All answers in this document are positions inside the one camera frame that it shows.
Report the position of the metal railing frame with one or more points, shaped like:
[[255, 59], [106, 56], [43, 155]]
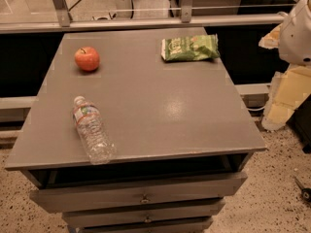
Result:
[[33, 16]]

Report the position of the clear plastic water bottle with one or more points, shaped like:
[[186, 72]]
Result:
[[88, 121]]

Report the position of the top grey drawer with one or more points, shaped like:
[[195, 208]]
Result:
[[112, 195]]

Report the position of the red apple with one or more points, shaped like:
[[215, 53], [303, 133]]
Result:
[[87, 59]]

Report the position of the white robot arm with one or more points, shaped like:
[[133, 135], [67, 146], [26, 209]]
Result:
[[300, 17]]

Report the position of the grey drawer cabinet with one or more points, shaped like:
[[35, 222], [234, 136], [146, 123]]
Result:
[[167, 120]]

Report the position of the green jalapeno chip bag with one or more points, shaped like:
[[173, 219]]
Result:
[[190, 48]]

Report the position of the middle grey drawer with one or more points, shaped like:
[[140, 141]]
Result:
[[145, 214]]

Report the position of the bottom grey drawer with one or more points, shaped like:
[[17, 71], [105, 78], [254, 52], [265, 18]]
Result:
[[182, 225]]

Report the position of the black caster wheel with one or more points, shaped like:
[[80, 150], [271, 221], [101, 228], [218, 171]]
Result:
[[305, 191]]

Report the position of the grey drawer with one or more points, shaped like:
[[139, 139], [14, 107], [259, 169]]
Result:
[[112, 195], [145, 214], [182, 225]]

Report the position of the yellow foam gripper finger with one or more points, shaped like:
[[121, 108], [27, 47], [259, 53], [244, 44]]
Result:
[[289, 89]]

